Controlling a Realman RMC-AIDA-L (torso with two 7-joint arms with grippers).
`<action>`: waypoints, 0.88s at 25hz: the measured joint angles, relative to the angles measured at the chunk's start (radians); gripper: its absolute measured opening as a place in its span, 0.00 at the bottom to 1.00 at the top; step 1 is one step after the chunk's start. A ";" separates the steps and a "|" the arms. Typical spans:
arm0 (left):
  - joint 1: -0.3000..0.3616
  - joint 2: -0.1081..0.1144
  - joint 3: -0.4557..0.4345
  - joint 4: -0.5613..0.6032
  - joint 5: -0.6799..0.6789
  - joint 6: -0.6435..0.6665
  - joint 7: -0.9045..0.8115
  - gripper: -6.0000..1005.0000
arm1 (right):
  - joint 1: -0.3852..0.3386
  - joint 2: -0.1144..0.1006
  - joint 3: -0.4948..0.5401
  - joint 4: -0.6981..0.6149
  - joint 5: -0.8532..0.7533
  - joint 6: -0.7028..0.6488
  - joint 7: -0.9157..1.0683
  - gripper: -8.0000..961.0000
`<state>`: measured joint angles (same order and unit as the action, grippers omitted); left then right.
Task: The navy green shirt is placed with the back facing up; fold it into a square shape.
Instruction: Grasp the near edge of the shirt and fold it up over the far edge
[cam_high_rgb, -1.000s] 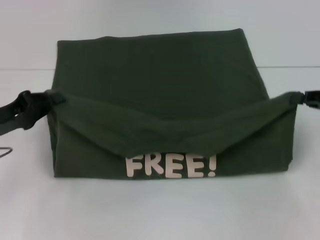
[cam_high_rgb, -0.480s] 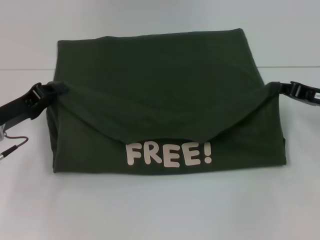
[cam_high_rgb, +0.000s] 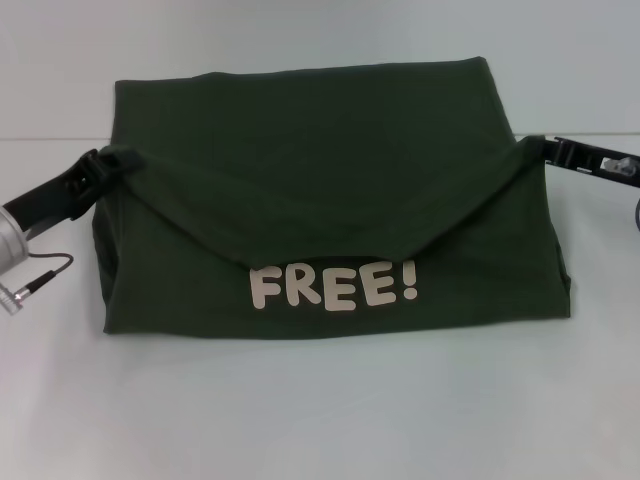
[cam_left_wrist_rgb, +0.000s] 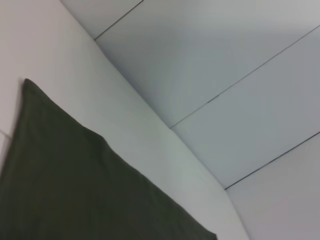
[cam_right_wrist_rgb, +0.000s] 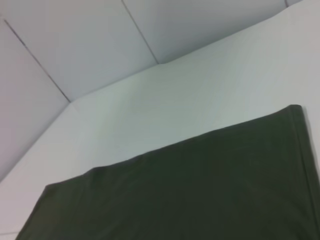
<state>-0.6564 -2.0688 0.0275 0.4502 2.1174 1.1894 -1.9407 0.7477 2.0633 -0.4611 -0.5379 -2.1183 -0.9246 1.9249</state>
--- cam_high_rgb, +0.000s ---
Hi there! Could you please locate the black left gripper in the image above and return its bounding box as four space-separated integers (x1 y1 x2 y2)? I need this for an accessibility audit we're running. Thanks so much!
2 146 145 232

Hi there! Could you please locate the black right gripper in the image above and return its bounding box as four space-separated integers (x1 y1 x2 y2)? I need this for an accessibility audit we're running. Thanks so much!
524 133 640 190

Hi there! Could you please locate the dark green t-shirt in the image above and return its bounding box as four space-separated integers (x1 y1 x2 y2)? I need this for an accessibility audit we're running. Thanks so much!
102 55 573 349

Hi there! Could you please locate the left arm cable with plug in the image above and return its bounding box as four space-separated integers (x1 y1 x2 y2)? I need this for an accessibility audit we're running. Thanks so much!
0 251 76 307

